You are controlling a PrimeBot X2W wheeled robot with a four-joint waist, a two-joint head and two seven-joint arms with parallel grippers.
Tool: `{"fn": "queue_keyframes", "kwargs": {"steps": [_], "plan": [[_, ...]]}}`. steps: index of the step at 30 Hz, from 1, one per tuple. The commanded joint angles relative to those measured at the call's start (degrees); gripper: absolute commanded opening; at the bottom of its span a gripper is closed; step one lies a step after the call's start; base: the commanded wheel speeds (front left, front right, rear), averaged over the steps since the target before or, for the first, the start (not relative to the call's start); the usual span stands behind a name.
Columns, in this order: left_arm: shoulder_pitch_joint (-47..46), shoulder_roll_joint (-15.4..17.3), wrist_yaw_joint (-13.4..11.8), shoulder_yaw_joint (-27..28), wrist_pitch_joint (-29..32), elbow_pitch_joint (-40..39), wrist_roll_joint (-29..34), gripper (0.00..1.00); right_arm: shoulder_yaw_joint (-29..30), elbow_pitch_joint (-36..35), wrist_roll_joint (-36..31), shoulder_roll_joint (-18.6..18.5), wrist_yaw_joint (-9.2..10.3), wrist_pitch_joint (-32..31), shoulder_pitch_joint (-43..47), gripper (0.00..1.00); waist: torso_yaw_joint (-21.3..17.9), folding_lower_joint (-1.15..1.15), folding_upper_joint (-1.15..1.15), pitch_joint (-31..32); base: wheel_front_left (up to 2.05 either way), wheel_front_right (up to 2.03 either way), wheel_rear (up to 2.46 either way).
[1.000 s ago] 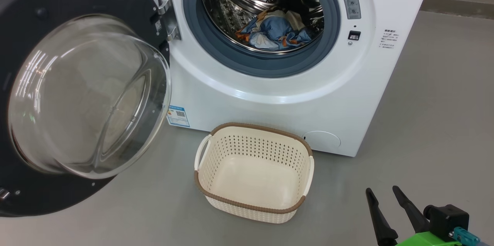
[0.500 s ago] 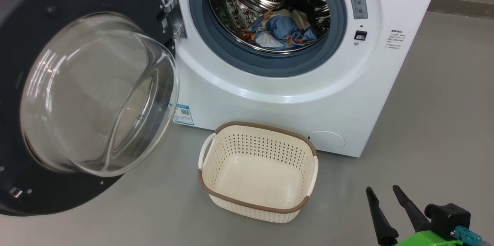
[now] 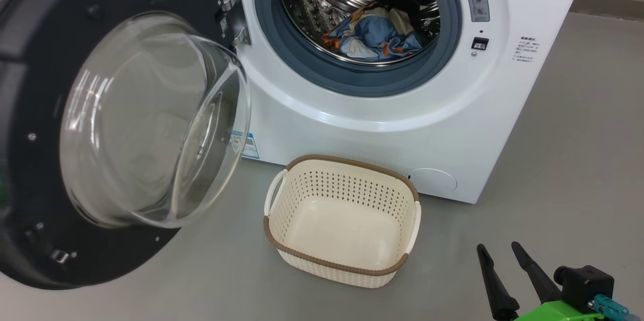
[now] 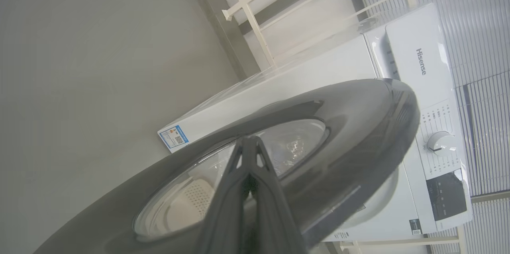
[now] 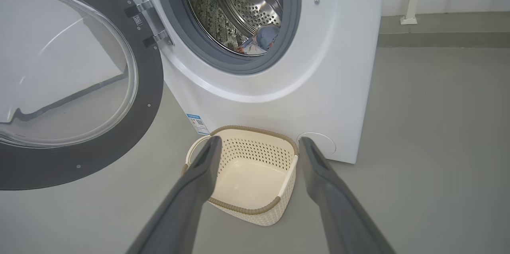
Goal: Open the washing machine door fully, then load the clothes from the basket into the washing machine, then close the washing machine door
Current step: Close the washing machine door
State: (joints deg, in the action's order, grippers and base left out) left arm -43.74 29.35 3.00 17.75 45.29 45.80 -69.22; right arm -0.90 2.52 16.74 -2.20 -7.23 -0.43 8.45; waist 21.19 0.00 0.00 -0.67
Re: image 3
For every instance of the blue energy label sticker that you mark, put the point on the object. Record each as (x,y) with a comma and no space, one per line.
(249,146)

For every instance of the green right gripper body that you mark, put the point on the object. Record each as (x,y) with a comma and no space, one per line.
(558,313)

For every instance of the grey rubber door gasket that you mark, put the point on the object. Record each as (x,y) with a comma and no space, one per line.
(352,82)

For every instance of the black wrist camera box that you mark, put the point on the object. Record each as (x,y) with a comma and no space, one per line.
(583,283)

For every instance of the cream perforated laundry basket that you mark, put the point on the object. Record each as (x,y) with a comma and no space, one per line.
(342,230)

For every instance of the blue cartoon print garment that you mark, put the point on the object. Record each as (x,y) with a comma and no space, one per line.
(375,34)

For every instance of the white front-load washing machine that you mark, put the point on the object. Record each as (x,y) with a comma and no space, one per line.
(402,130)

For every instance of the chrome door hinge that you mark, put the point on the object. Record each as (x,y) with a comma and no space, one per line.
(234,9)

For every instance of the round white filter cover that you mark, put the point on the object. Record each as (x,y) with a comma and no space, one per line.
(432,181)

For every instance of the dark round glass washer door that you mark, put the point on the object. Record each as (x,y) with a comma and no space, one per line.
(45,59)

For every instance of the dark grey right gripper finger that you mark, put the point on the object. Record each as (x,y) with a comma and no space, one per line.
(536,273)
(495,283)

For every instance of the black door latch socket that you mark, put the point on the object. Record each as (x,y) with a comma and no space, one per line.
(480,43)

